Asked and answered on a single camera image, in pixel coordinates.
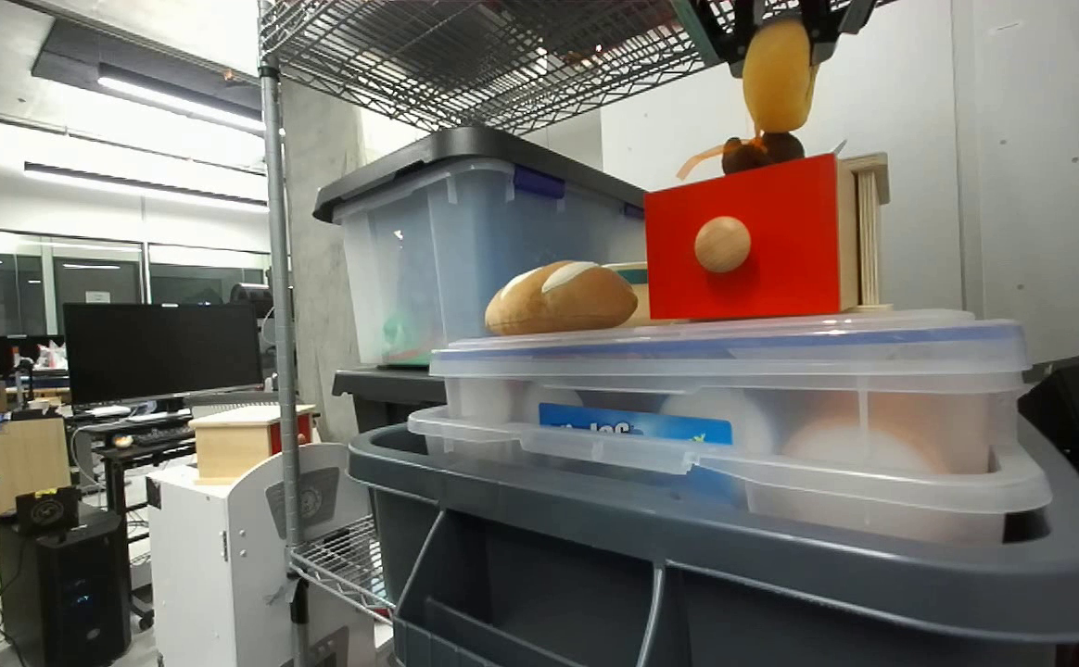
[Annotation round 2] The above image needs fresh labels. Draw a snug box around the metal wire shelf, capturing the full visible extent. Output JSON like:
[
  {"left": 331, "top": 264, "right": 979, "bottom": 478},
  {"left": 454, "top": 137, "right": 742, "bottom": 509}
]
[{"left": 255, "top": 0, "right": 901, "bottom": 142}]

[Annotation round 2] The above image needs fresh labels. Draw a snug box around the white cabinet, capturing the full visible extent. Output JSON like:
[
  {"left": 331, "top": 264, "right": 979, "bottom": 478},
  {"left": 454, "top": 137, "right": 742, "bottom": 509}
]
[{"left": 145, "top": 441, "right": 382, "bottom": 667}]

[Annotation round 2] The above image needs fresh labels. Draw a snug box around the black computer tower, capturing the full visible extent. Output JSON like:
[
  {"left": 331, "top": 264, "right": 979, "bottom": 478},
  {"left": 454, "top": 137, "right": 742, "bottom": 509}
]
[{"left": 0, "top": 488, "right": 135, "bottom": 667}]

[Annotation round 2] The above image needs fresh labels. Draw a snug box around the light wooden box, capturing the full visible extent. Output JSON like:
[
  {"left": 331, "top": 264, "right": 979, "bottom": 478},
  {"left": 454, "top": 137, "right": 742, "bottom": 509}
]
[{"left": 191, "top": 399, "right": 323, "bottom": 488}]

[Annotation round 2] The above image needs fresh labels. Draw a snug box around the large clear tote grey lid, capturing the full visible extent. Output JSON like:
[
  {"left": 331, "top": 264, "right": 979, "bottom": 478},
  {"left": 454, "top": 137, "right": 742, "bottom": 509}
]
[{"left": 312, "top": 117, "right": 650, "bottom": 372}]

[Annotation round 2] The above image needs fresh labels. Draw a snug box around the bread loaf plushie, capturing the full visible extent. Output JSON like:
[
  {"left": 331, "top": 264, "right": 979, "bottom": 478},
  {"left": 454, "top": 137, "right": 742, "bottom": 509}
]
[{"left": 481, "top": 254, "right": 642, "bottom": 342}]

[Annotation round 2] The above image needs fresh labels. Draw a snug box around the ceiling light strip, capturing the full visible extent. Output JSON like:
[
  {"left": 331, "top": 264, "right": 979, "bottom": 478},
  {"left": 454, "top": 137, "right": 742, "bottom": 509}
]
[{"left": 88, "top": 65, "right": 271, "bottom": 137}]

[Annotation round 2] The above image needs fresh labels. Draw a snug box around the flat clear plastic container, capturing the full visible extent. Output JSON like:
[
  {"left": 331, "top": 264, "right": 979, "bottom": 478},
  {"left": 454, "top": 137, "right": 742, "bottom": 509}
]
[{"left": 406, "top": 405, "right": 1058, "bottom": 552}]

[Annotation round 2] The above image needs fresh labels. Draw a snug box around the white wire shelf basket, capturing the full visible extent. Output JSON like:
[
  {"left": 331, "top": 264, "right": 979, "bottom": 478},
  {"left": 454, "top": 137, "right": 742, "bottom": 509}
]
[{"left": 287, "top": 516, "right": 399, "bottom": 627}]

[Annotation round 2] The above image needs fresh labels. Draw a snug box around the white cable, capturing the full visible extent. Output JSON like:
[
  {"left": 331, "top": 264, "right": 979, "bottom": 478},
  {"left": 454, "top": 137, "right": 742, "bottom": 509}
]
[
  {"left": 632, "top": 560, "right": 666, "bottom": 667},
  {"left": 390, "top": 505, "right": 454, "bottom": 621}
]

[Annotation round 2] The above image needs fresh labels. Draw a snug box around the cardboard box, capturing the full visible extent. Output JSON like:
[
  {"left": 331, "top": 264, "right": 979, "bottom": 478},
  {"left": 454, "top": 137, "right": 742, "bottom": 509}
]
[{"left": 0, "top": 417, "right": 69, "bottom": 576}]

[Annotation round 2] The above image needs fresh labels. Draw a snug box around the metal shelf post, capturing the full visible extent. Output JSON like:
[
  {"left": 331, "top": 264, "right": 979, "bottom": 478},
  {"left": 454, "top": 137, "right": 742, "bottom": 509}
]
[{"left": 255, "top": 59, "right": 307, "bottom": 547}]

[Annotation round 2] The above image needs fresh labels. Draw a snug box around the black computer monitor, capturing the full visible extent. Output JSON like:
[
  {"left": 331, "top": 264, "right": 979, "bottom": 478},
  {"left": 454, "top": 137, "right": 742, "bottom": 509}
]
[{"left": 63, "top": 301, "right": 266, "bottom": 408}]

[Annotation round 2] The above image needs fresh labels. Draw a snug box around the wooden box with red front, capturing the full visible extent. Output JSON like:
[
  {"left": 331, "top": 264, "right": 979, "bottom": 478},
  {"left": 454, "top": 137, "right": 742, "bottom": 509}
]
[{"left": 642, "top": 148, "right": 894, "bottom": 325}]

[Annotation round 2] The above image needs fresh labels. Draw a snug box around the black desk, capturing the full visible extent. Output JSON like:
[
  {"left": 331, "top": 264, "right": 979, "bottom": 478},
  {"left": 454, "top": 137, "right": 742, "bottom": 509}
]
[{"left": 67, "top": 399, "right": 199, "bottom": 621}]

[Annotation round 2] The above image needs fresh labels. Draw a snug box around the grey storage tote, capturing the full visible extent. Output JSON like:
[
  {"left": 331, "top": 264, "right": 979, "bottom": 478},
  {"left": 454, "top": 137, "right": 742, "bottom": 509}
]
[{"left": 346, "top": 417, "right": 1079, "bottom": 667}]

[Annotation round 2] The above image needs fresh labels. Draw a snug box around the yellow plushie with brown end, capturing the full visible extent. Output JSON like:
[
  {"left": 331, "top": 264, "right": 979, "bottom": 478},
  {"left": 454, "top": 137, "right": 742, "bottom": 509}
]
[{"left": 718, "top": 16, "right": 818, "bottom": 177}]

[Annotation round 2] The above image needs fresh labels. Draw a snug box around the dark grey tote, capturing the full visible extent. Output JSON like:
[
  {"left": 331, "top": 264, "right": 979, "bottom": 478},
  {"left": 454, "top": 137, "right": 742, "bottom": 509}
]
[{"left": 331, "top": 368, "right": 448, "bottom": 438}]

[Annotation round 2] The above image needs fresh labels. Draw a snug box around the clear container with blue latches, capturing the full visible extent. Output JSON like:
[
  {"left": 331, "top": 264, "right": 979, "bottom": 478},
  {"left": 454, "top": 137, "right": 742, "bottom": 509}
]
[{"left": 425, "top": 306, "right": 1030, "bottom": 478}]

